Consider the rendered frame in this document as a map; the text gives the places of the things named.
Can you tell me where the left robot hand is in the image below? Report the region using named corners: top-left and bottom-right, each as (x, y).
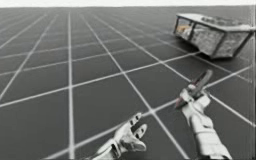
top-left (113, 112), bottom-right (148, 153)

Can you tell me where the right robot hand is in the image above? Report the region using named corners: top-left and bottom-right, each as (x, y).
top-left (179, 83), bottom-right (212, 116)

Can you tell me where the grey cart with brown box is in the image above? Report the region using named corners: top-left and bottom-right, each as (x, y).
top-left (172, 12), bottom-right (256, 60)

